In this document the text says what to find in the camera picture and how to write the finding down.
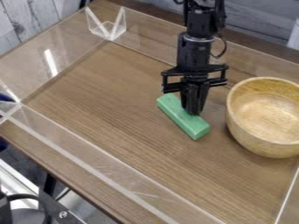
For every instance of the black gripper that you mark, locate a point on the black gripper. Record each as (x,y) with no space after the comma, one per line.
(193,72)

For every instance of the green rectangular block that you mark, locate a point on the green rectangular block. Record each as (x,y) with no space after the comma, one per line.
(193,126)

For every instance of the brown wooden bowl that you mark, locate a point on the brown wooden bowl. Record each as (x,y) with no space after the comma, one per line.
(262,116)

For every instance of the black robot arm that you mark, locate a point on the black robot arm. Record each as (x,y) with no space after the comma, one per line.
(204,20)

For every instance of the clear acrylic tray walls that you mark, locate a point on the clear acrylic tray walls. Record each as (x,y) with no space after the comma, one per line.
(84,81)

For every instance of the black table leg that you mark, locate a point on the black table leg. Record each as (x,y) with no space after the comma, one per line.
(49,184)

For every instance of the blue object at edge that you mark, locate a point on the blue object at edge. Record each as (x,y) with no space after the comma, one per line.
(5,98)

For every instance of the grey metal bracket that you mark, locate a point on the grey metal bracket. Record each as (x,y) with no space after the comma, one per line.
(61,215)

